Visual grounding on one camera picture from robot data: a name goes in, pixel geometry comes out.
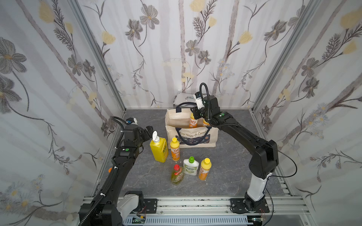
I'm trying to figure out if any orange bottle yellow cap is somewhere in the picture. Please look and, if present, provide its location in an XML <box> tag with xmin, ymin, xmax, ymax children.
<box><xmin>198</xmin><ymin>158</ymin><xmax>212</xmax><ymax>180</ymax></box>
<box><xmin>203</xmin><ymin>119</ymin><xmax>211</xmax><ymax>127</ymax></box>
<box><xmin>189</xmin><ymin>113</ymin><xmax>198</xmax><ymax>128</ymax></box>
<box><xmin>170</xmin><ymin>137</ymin><xmax>180</xmax><ymax>162</ymax></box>

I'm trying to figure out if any white bottle green cap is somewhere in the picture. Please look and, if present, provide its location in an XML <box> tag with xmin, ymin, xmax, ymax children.
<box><xmin>183</xmin><ymin>156</ymin><xmax>199</xmax><ymax>176</ymax></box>

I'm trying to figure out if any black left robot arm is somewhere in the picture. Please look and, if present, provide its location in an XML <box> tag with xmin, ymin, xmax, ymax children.
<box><xmin>79</xmin><ymin>116</ymin><xmax>154</xmax><ymax>226</ymax></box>

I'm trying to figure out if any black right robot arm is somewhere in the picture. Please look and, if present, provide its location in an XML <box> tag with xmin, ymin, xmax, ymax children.
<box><xmin>191</xmin><ymin>93</ymin><xmax>279</xmax><ymax>212</ymax></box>

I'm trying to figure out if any large yellow soap bottle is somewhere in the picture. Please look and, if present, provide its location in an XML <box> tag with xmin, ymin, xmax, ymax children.
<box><xmin>150</xmin><ymin>131</ymin><xmax>169</xmax><ymax>163</ymax></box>

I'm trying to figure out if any cream canvas shopping bag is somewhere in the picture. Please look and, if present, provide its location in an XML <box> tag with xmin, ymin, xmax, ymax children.
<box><xmin>165</xmin><ymin>108</ymin><xmax>218</xmax><ymax>148</ymax></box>

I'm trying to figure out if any silver metal case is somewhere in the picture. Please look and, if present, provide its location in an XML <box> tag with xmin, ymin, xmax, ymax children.
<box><xmin>173</xmin><ymin>92</ymin><xmax>196</xmax><ymax>108</ymax></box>

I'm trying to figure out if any green bottle red cap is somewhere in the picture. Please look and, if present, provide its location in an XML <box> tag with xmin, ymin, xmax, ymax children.
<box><xmin>171</xmin><ymin>164</ymin><xmax>184</xmax><ymax>185</ymax></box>

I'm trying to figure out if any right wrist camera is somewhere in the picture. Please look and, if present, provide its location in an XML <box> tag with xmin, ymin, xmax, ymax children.
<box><xmin>194</xmin><ymin>91</ymin><xmax>205</xmax><ymax>110</ymax></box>

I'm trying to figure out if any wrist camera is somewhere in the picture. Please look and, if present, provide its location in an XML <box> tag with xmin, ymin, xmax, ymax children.
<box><xmin>126</xmin><ymin>117</ymin><xmax>138</xmax><ymax>125</ymax></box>
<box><xmin>194</xmin><ymin>91</ymin><xmax>205</xmax><ymax>110</ymax></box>

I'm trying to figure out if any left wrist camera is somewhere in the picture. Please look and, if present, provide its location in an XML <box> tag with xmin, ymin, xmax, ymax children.
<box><xmin>126</xmin><ymin>117</ymin><xmax>138</xmax><ymax>125</ymax></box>

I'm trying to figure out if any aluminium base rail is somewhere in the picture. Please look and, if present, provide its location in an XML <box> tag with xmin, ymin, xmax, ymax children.
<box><xmin>80</xmin><ymin>196</ymin><xmax>309</xmax><ymax>226</ymax></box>

